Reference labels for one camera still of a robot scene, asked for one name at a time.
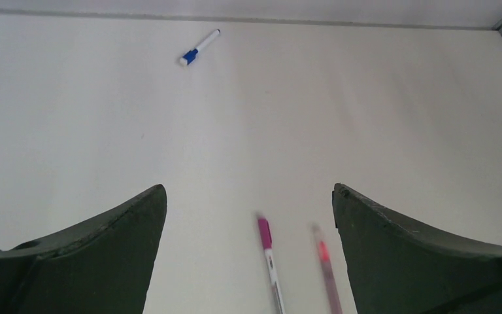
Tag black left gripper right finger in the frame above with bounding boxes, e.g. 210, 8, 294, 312
332, 183, 502, 313

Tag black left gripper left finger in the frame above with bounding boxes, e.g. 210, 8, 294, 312
0, 184, 167, 313

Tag pink highlighter pen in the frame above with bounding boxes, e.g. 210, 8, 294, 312
312, 224, 343, 314

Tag white marker pen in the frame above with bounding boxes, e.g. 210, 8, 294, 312
264, 249, 286, 314

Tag magenta pen cap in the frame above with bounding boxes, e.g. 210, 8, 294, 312
257, 215, 273, 250

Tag white pen blue end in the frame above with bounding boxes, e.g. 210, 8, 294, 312
195, 29, 221, 52

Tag blue pen cap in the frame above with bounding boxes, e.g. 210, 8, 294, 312
179, 49, 199, 66

